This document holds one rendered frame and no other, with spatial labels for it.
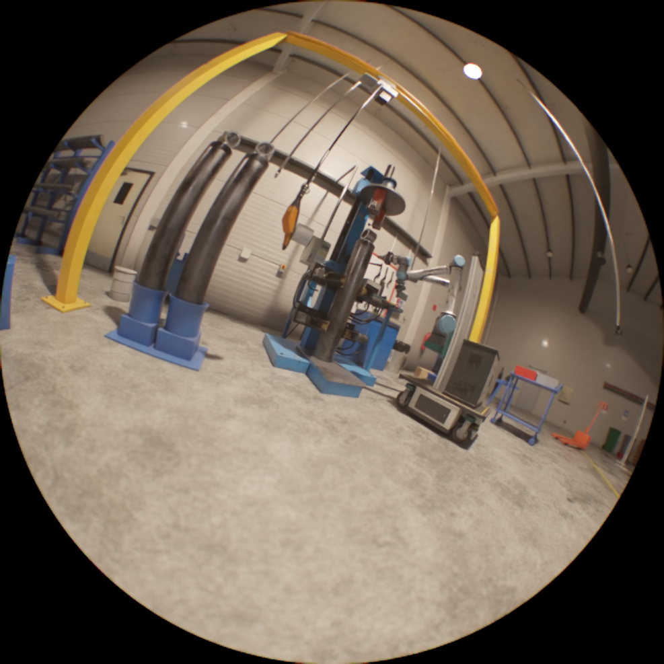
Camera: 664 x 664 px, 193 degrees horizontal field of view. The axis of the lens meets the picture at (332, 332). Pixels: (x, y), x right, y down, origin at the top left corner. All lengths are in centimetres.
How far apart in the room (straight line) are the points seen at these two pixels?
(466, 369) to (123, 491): 205
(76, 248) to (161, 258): 93
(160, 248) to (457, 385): 239
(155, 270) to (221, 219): 53
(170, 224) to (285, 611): 168
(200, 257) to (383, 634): 170
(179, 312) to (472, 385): 217
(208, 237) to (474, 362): 214
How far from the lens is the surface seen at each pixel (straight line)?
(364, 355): 341
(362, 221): 275
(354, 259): 205
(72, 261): 200
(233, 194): 141
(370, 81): 339
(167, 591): 58
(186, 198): 147
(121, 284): 250
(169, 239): 142
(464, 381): 180
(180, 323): 133
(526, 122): 749
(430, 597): 76
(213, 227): 134
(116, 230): 484
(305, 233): 277
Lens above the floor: 57
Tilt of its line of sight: 3 degrees down
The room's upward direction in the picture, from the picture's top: 21 degrees clockwise
